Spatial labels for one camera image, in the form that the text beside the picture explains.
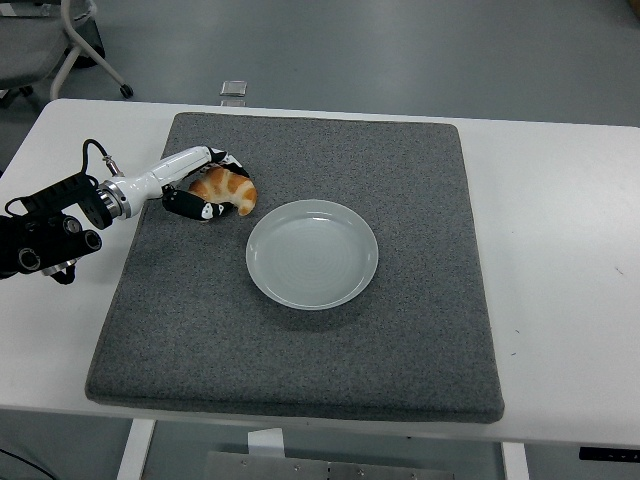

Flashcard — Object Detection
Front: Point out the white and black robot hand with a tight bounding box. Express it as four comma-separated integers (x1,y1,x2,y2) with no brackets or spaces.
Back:
119,144,255,224

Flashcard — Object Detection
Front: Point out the golden croissant bread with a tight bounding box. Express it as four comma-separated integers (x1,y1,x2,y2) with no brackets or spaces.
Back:
188,166,260,217

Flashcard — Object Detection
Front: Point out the white round plate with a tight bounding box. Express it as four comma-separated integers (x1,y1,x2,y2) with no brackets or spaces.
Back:
245,198,380,311

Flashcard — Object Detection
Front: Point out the grey office chair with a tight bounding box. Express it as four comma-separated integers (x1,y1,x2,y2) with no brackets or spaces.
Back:
0,0,135,109

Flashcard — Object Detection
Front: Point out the grey felt mat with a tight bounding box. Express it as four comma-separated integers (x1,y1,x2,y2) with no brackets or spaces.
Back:
84,111,505,425

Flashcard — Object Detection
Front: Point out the white table leg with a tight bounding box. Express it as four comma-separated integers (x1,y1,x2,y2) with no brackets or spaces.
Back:
116,418,156,480
501,442,530,480

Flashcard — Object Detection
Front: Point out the black table control panel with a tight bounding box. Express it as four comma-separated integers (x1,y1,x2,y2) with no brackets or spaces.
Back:
578,446,640,462

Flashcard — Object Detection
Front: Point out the black floor cable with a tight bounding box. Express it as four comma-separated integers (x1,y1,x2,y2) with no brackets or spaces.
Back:
0,447,49,480

